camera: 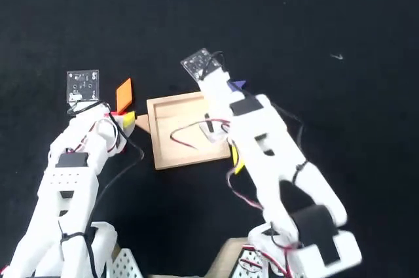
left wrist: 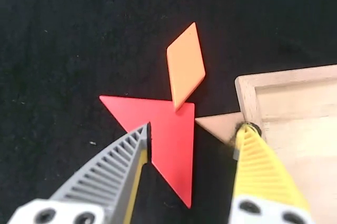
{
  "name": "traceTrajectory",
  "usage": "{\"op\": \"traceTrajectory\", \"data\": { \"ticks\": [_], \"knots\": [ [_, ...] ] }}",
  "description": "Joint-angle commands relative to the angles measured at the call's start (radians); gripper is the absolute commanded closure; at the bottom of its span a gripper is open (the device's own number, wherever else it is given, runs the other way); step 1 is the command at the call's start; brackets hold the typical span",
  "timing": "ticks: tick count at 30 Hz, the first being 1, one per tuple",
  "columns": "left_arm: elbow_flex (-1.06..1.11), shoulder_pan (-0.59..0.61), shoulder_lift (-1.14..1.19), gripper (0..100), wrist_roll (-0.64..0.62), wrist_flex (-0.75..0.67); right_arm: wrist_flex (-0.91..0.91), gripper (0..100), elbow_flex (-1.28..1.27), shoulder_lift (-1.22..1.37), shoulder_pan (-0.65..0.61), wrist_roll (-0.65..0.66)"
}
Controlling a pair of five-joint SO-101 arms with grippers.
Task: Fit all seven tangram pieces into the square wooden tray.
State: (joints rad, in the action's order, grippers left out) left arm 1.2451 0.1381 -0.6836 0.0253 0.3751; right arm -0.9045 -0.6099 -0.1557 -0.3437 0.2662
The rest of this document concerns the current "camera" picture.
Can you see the red tangram piece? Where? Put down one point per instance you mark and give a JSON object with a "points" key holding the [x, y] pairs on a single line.
{"points": [[116, 113]]}

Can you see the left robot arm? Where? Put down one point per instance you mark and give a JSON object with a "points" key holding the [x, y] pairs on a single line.
{"points": [[65, 193]]}

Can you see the yellow tangram piece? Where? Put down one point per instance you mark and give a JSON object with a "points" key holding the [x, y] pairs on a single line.
{"points": [[236, 160]]}

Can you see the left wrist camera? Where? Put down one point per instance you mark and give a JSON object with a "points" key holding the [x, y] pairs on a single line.
{"points": [[82, 84]]}

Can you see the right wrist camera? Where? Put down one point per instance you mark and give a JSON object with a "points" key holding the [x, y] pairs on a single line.
{"points": [[200, 62]]}

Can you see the orange parallelogram tangram piece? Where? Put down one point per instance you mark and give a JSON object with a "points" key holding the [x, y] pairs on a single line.
{"points": [[124, 95]]}

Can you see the small white scrap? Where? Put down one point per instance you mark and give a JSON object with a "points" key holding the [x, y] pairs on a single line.
{"points": [[338, 57]]}

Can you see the square wooden tray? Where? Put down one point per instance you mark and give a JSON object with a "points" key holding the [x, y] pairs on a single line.
{"points": [[183, 153]]}

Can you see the blue triangle tangram piece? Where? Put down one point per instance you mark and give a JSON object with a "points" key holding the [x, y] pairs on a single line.
{"points": [[236, 85]]}

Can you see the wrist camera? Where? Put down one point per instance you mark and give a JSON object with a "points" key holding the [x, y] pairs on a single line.
{"points": [[200, 62], [82, 84]]}

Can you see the plain wooden triangle piece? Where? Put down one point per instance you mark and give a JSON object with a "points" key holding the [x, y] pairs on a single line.
{"points": [[144, 122]]}

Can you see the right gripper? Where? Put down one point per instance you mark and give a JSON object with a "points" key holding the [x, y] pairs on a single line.
{"points": [[217, 95]]}

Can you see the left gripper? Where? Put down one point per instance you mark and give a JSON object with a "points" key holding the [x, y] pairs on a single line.
{"points": [[93, 129]]}

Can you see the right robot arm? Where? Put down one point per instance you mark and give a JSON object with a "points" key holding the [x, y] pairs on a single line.
{"points": [[278, 160]]}

